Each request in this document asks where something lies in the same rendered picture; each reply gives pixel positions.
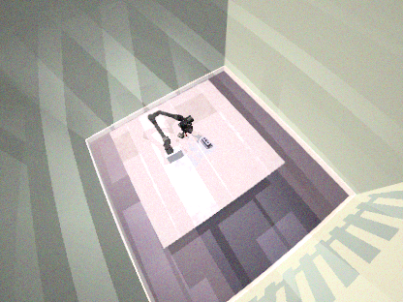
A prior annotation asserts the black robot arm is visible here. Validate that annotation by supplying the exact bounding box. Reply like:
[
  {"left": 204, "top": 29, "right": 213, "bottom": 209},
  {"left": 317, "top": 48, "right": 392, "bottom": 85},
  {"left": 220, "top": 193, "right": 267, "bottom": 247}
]
[{"left": 147, "top": 109, "right": 194, "bottom": 155}]

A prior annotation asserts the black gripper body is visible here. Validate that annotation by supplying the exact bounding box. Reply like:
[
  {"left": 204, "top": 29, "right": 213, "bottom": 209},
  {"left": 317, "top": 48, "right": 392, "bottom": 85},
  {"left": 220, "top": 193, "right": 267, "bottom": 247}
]
[{"left": 177, "top": 123, "right": 192, "bottom": 139}]

